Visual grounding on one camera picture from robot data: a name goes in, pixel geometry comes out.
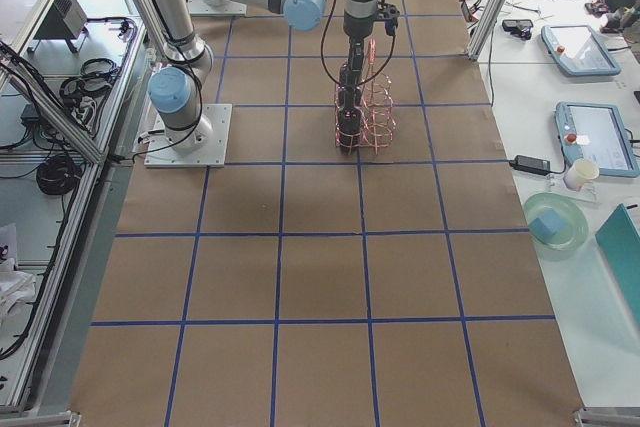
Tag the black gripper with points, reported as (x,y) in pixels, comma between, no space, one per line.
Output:
(357,29)

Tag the dark wine bottle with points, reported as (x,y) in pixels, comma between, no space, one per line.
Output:
(346,76)
(349,118)

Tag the copper wire wine basket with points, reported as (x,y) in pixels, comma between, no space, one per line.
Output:
(377,123)

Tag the black handheld device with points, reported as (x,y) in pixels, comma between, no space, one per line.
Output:
(520,28)

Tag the black power adapter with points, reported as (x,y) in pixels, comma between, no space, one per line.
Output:
(533,165)

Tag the far blue teach pendant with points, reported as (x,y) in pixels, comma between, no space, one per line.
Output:
(578,51)

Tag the blue teach pendant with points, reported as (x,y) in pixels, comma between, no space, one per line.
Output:
(595,132)
(578,51)

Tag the brown paper table mat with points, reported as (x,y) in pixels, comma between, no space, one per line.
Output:
(300,286)

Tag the near blue teach pendant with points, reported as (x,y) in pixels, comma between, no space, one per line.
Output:
(595,132)

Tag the white paper cup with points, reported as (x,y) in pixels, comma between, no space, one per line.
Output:
(581,172)

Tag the blue foam cube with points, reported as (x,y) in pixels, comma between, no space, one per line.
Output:
(549,227)

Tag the green translucent plate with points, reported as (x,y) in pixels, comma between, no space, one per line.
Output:
(578,226)

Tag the grey control box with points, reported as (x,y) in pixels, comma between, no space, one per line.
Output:
(65,20)

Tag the teal board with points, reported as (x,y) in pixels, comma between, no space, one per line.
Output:
(618,240)

